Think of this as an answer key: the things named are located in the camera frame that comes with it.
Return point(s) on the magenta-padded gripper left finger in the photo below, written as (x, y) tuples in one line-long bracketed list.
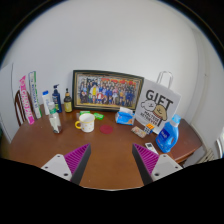
[(77, 156)]

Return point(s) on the dark blue pump bottle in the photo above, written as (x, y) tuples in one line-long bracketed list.
[(57, 101)]

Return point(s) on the pink shuttlecock tube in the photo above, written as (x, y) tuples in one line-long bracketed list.
[(26, 100)]

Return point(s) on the white lotion bottle blue cap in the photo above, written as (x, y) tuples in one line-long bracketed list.
[(46, 101)]

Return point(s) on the white and green shuttlecock tube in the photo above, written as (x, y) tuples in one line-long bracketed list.
[(34, 95)]

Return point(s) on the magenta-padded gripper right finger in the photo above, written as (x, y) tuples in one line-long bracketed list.
[(146, 157)]

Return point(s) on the blue detergent bottle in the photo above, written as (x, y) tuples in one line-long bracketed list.
[(166, 136)]

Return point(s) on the small green packet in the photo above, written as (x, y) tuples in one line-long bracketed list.
[(84, 112), (98, 116)]

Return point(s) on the colourful puzzle cube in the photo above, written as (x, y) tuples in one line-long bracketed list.
[(149, 128)]

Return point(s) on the white printed paper gift bag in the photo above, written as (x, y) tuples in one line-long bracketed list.
[(158, 105)]

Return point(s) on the flat round red coaster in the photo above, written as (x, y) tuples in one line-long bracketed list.
[(106, 129)]

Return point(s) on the dark framed group picture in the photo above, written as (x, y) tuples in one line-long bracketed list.
[(106, 90)]

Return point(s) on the amber bottle with yellow label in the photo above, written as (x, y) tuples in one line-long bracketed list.
[(68, 104)]

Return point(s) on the blue tissue pack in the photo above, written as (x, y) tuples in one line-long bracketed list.
[(124, 117)]

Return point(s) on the small patterned pouch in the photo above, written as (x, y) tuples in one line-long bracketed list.
[(138, 131)]

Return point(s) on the clear green-labelled drink bottle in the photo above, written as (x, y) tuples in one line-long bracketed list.
[(55, 120)]

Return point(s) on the white remote control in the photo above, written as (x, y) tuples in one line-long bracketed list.
[(151, 148)]

